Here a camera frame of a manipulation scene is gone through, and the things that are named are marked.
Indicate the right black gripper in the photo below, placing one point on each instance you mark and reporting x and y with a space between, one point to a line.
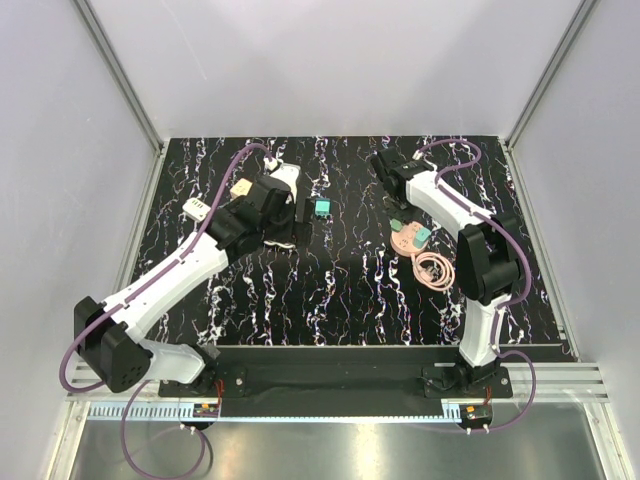
404 216

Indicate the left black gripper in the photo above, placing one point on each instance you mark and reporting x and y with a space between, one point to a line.
297 233

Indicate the beige cube adapter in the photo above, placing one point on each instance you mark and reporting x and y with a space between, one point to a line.
241 188

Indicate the teal plug adapter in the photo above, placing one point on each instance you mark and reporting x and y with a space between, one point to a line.
421 237

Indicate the pink round power socket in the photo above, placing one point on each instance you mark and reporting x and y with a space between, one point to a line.
401 242

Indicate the green USB charger cube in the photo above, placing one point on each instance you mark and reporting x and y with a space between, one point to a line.
397 225

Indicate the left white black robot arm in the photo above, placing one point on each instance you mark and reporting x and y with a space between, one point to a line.
112 333

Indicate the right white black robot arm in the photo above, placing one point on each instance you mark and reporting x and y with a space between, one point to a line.
491 269

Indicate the blue plug adapter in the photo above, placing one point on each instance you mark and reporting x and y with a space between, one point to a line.
322 208

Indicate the white power strip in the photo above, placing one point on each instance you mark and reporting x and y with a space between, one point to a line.
195 209

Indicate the black marbled table mat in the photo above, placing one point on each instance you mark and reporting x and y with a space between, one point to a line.
348 287

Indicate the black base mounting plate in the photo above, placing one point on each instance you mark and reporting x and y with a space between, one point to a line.
303 382

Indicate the left aluminium frame post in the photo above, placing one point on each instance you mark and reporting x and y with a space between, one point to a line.
107 52

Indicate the aluminium frame post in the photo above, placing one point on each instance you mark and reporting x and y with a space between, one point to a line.
561 52
107 52

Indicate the right aluminium frame post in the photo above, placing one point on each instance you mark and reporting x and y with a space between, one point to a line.
561 52

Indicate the slotted cable duct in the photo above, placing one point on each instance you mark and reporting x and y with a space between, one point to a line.
154 411

